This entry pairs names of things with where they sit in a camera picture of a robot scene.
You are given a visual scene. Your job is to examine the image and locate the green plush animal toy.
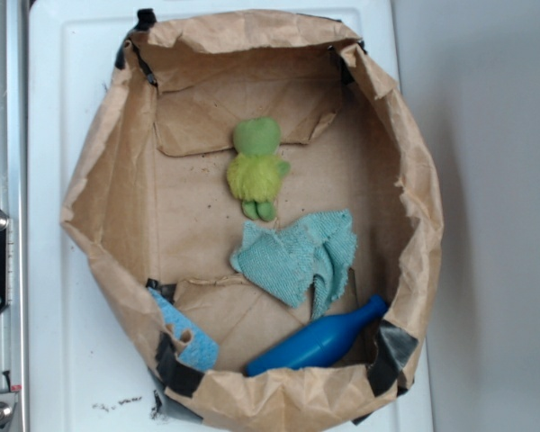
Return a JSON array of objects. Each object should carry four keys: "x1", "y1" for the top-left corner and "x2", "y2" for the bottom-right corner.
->
[{"x1": 226, "y1": 117, "x2": 291, "y2": 222}]

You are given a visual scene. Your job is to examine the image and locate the brown paper bag bin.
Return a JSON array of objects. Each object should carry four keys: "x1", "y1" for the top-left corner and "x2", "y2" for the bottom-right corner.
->
[{"x1": 61, "y1": 10, "x2": 444, "y2": 431}]

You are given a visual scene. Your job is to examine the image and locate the teal knitted cloth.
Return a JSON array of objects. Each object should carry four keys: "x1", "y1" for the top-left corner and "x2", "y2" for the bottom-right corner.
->
[{"x1": 229, "y1": 209, "x2": 357, "y2": 320}]

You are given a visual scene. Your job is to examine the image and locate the blue plastic bottle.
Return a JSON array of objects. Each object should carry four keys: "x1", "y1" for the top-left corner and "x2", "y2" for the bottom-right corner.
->
[{"x1": 246, "y1": 294, "x2": 388, "y2": 377}]

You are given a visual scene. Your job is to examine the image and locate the aluminium frame rail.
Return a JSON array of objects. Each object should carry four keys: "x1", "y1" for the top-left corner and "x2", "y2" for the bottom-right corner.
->
[{"x1": 0, "y1": 1, "x2": 31, "y2": 431}]

